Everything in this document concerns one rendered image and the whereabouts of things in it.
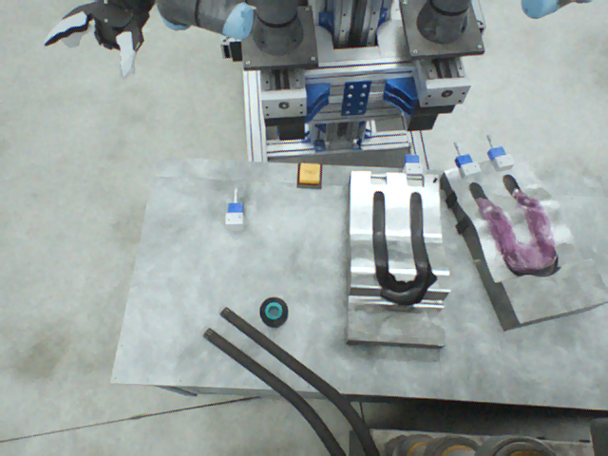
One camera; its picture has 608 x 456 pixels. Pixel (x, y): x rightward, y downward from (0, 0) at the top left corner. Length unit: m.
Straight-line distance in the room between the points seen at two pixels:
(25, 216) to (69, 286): 0.44
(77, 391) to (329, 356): 1.29
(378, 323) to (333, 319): 0.13
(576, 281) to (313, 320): 0.71
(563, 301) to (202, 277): 0.99
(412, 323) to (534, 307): 0.31
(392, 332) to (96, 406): 1.40
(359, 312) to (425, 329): 0.18
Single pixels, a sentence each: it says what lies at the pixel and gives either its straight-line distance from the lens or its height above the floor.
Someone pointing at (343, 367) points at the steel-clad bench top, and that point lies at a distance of 1.36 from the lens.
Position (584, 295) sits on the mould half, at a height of 0.91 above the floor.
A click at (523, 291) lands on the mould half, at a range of 1.41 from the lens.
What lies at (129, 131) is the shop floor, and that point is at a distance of 2.75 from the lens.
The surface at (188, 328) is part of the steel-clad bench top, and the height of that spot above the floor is 0.80.
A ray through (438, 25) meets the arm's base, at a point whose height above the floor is 1.09.
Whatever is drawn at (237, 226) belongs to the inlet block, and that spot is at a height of 0.83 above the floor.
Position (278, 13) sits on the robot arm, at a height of 1.17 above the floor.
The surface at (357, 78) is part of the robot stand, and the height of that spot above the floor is 0.91.
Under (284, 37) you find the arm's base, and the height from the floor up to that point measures 1.09.
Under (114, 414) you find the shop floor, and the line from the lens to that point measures 2.28.
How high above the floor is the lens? 2.15
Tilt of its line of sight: 67 degrees down
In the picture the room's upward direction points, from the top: 1 degrees clockwise
